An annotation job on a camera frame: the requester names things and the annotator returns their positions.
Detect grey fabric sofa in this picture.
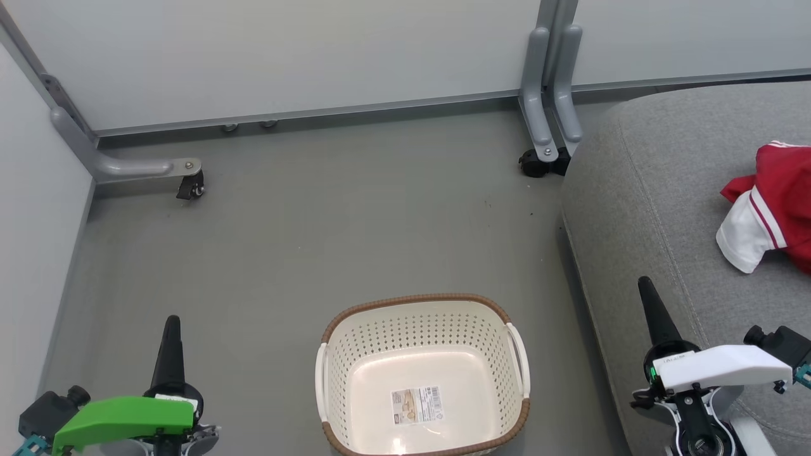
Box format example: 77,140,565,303
559,81,811,456

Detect paper label sticker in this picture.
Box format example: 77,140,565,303
390,385,444,426

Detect grey partition corner post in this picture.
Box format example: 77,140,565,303
0,3,99,137

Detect white perforated laundry basket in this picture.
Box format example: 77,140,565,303
315,293,532,456

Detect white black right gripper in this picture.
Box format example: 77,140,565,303
629,275,794,419

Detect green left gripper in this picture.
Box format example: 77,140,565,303
52,315,221,456

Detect small black caster wheel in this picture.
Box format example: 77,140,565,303
176,170,206,201

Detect grey partition foot with caster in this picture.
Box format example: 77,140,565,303
49,106,203,186

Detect red and white jersey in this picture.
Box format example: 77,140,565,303
716,141,811,275

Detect grey partition bottom rail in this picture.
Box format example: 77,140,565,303
570,66,811,91
94,89,530,138

